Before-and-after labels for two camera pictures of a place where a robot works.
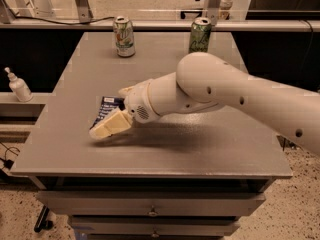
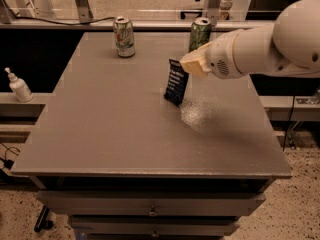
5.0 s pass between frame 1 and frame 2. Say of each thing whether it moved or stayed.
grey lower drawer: stayed
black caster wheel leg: stayed
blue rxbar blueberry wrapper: moved
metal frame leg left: stayed
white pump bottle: stayed
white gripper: moved
